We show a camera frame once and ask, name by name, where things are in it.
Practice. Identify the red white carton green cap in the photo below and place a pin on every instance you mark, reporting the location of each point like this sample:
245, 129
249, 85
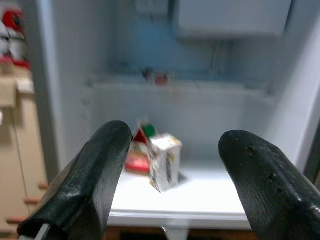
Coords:
137, 155

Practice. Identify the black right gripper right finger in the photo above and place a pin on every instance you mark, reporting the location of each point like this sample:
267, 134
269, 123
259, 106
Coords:
265, 185

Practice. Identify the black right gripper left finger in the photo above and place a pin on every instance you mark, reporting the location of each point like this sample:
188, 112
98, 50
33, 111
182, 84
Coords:
85, 180

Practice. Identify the red white food package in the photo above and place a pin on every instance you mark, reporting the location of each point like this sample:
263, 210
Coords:
13, 37

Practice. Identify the beige kitchen counter cabinet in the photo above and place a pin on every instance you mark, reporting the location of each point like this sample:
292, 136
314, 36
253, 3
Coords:
15, 150

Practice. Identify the white fridge compartment box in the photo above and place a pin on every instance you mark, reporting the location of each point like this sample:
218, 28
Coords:
232, 17

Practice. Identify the white carton yellow print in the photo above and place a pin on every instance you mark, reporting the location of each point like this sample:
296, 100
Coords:
167, 162

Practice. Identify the silver fridge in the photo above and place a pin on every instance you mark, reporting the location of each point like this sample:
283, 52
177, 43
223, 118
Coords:
212, 120

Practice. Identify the glass fridge shelf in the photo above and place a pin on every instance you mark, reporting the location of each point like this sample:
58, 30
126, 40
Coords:
190, 87

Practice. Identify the small red round item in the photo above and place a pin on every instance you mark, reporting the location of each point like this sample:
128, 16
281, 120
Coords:
161, 78

